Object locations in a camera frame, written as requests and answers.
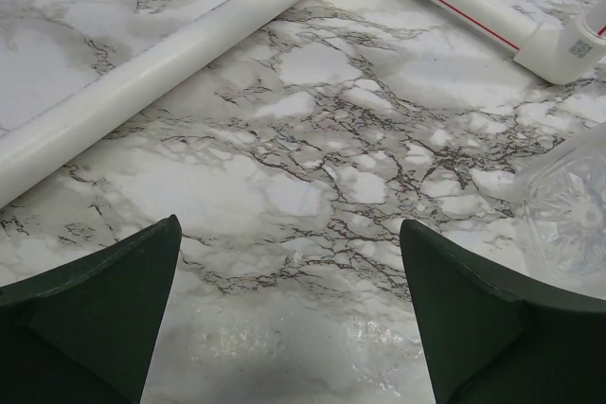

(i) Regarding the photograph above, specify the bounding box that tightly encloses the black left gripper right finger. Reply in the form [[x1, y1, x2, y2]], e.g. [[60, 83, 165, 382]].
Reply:
[[400, 220, 605, 403]]

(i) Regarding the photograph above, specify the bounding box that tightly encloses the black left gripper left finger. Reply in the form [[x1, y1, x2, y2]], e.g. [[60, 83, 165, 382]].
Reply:
[[1, 216, 182, 403]]

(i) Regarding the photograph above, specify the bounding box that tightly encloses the clear bottle yellow label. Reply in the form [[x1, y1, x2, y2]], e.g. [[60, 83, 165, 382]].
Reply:
[[508, 123, 605, 299]]

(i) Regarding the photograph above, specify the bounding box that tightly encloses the white PVC pipe frame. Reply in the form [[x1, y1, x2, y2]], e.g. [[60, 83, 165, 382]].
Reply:
[[1, 0, 605, 203]]

